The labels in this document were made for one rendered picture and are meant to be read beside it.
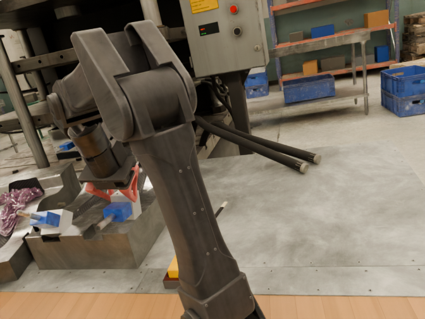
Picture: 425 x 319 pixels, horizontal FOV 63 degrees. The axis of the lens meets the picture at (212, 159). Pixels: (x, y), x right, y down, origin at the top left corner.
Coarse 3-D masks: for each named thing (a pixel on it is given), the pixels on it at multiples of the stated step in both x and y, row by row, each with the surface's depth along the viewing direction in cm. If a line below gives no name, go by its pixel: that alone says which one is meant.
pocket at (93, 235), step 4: (92, 224) 78; (96, 224) 78; (108, 224) 77; (88, 228) 76; (92, 228) 78; (104, 228) 78; (84, 232) 75; (88, 232) 76; (92, 232) 78; (96, 232) 79; (100, 232) 78; (84, 236) 74; (88, 236) 76; (92, 236) 78; (96, 236) 78; (100, 236) 77; (84, 240) 74; (88, 240) 74; (92, 240) 74; (96, 240) 74; (100, 240) 73
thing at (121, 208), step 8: (120, 192) 75; (112, 200) 74; (120, 200) 73; (128, 200) 73; (104, 208) 70; (112, 208) 70; (120, 208) 70; (128, 208) 72; (136, 208) 74; (104, 216) 70; (112, 216) 69; (120, 216) 69; (128, 216) 72; (136, 216) 74; (104, 224) 66
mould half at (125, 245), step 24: (144, 192) 90; (96, 216) 81; (144, 216) 79; (72, 240) 75; (120, 240) 72; (144, 240) 78; (48, 264) 80; (72, 264) 78; (96, 264) 76; (120, 264) 74
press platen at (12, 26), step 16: (16, 0) 147; (32, 0) 145; (48, 0) 144; (64, 0) 151; (80, 0) 159; (96, 0) 168; (112, 0) 179; (128, 0) 191; (0, 16) 158; (16, 16) 167; (32, 16) 177; (48, 16) 189
